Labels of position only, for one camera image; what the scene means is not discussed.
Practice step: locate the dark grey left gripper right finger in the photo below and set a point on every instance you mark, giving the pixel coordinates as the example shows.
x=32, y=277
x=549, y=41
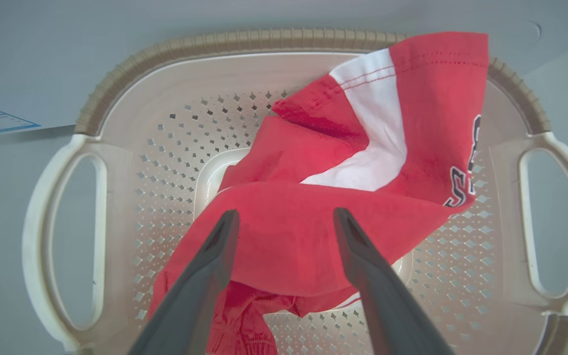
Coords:
x=387, y=305

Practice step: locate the red and white garment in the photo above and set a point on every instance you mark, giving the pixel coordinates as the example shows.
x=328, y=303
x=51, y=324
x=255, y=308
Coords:
x=313, y=236

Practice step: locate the cream perforated basket brown rim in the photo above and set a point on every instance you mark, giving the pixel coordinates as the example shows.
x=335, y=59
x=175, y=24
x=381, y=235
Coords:
x=165, y=98

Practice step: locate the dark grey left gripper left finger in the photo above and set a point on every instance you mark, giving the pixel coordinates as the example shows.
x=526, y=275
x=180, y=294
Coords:
x=195, y=296

